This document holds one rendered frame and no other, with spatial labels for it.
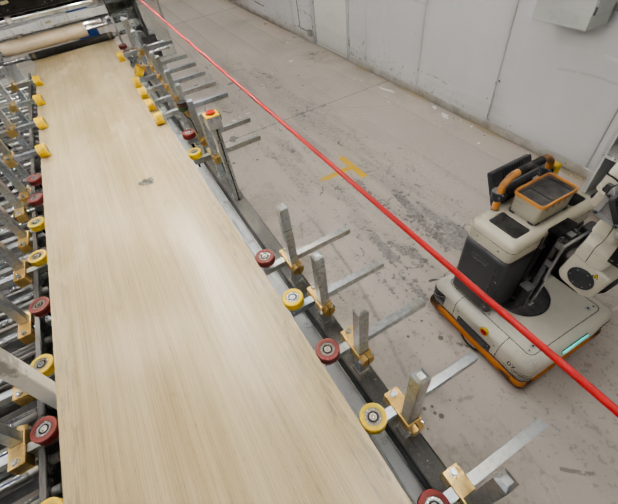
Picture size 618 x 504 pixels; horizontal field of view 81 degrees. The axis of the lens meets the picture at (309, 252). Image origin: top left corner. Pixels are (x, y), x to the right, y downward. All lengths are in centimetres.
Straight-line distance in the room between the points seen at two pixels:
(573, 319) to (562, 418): 49
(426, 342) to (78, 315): 177
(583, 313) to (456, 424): 86
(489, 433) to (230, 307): 143
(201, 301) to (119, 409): 44
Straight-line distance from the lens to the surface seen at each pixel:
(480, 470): 123
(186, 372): 132
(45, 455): 154
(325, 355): 122
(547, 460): 223
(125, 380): 141
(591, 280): 182
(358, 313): 106
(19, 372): 142
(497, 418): 222
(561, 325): 225
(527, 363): 208
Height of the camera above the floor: 200
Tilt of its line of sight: 48 degrees down
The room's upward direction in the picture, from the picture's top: 9 degrees counter-clockwise
